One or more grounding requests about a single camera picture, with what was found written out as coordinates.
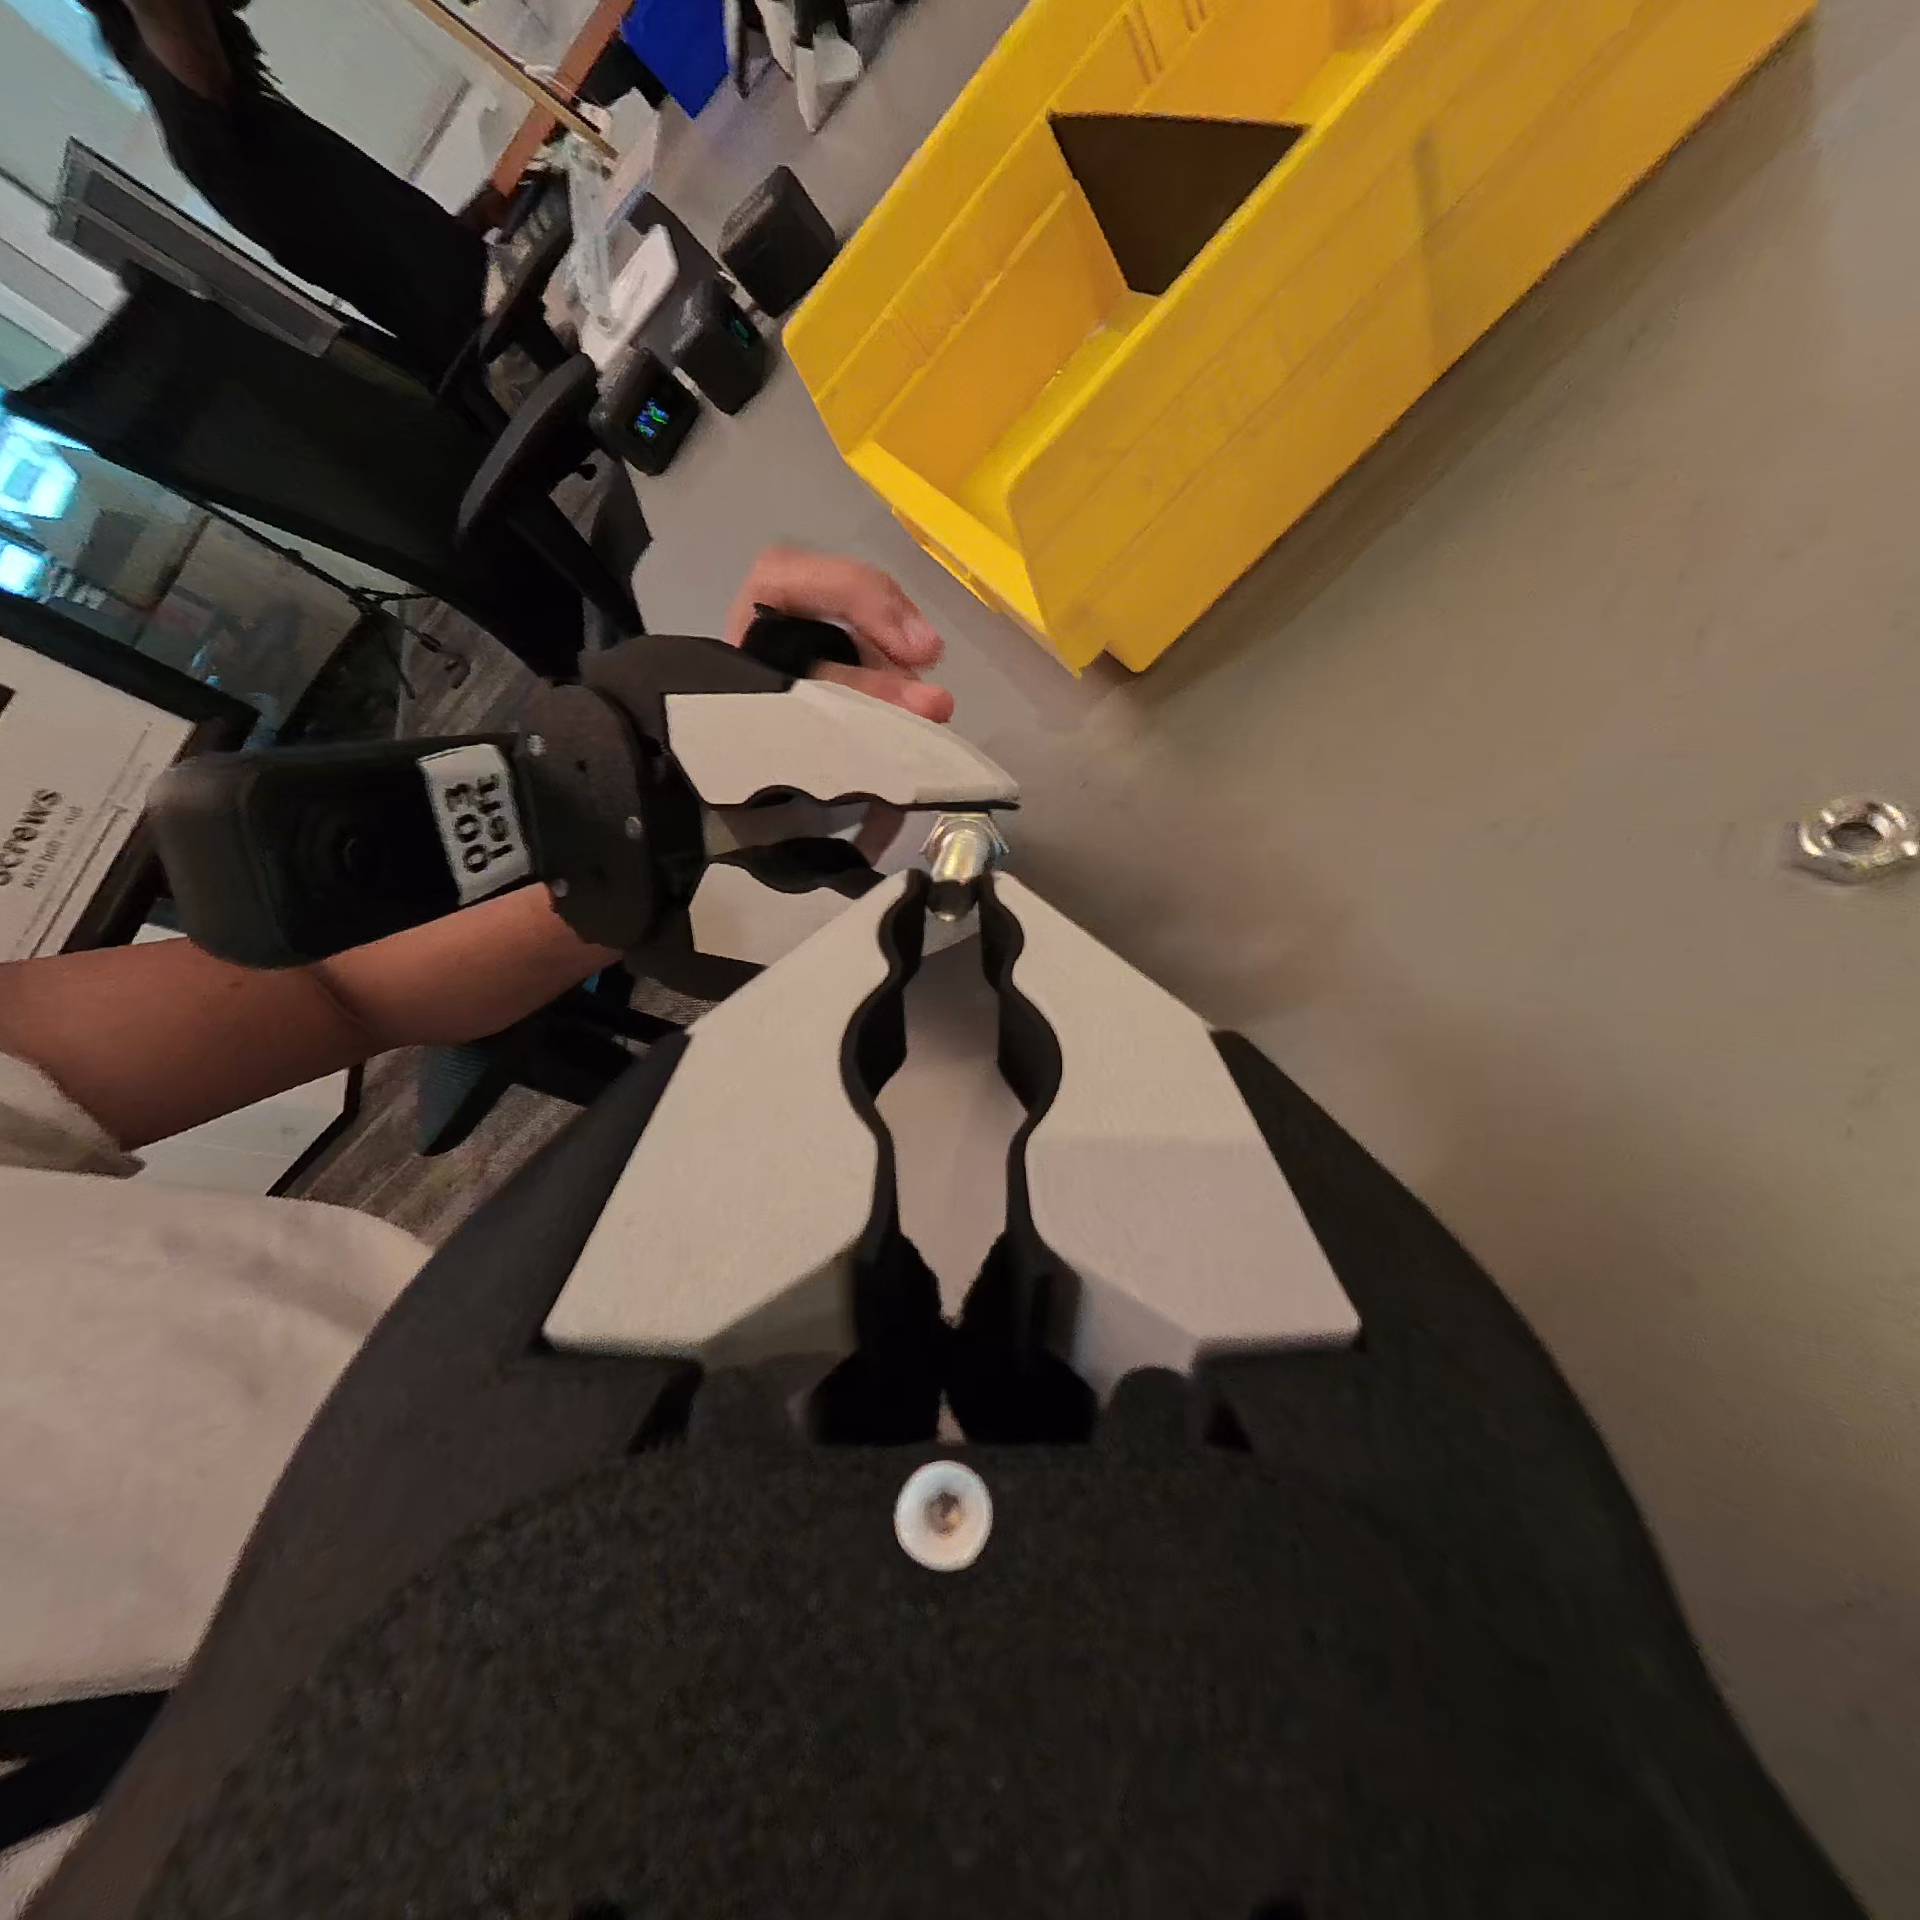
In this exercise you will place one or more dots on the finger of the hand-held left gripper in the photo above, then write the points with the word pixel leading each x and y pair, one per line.
pixel 751 915
pixel 841 751

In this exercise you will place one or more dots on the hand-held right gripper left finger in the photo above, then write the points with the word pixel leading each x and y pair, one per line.
pixel 720 1184

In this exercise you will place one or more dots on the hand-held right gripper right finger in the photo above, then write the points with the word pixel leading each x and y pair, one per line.
pixel 1185 1184

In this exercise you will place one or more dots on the yellow plastic bin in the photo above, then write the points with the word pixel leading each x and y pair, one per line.
pixel 1274 420

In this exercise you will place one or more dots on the steel hex nut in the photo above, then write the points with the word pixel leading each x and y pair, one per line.
pixel 1857 836

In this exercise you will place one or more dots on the person's left forearm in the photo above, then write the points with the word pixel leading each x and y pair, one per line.
pixel 224 1035

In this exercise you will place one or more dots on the person's left hand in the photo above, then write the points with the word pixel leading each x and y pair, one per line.
pixel 841 592

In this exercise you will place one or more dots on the black box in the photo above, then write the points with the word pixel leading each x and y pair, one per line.
pixel 780 240

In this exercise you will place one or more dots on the black bin divider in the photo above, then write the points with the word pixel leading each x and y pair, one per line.
pixel 1171 194

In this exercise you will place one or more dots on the blue container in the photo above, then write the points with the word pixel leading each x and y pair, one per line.
pixel 674 45

